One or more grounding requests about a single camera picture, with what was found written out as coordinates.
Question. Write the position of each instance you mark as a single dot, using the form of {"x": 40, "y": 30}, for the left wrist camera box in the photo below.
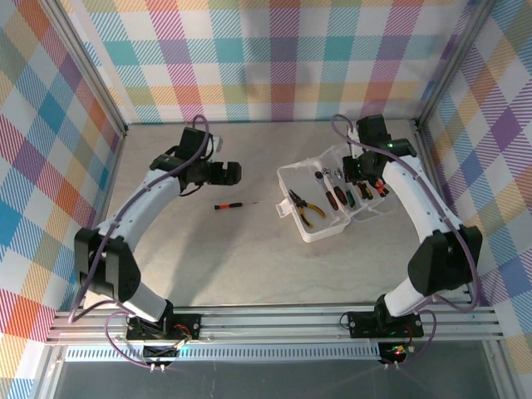
{"x": 219, "y": 144}

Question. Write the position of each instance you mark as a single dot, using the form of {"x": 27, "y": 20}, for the aluminium rail beam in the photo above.
{"x": 270, "y": 324}

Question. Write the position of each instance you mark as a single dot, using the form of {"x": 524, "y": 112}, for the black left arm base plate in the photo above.
{"x": 187, "y": 324}

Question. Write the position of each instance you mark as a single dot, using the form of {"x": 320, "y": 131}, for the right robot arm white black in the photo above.
{"x": 407, "y": 195}

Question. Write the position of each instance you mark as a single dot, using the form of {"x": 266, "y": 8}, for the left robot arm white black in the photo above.
{"x": 137, "y": 203}

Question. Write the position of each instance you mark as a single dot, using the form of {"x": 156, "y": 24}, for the black controller board box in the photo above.
{"x": 395, "y": 351}
{"x": 160, "y": 353}

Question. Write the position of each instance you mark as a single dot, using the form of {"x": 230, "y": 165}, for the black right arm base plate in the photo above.
{"x": 361, "y": 324}

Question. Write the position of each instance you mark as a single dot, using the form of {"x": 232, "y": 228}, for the clear white plastic toolbox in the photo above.
{"x": 320, "y": 232}

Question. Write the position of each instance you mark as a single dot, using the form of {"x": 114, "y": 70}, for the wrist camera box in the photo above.
{"x": 353, "y": 136}
{"x": 219, "y": 144}

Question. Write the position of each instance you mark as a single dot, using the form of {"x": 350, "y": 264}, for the aluminium side rail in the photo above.
{"x": 85, "y": 301}
{"x": 465, "y": 293}

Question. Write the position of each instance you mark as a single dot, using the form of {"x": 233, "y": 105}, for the orange black precision screwdriver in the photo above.
{"x": 226, "y": 205}
{"x": 380, "y": 187}

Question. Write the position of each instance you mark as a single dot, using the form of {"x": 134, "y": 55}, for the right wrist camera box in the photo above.
{"x": 353, "y": 136}

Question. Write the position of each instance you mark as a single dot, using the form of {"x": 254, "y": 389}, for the aluminium frame post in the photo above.
{"x": 83, "y": 70}
{"x": 451, "y": 62}

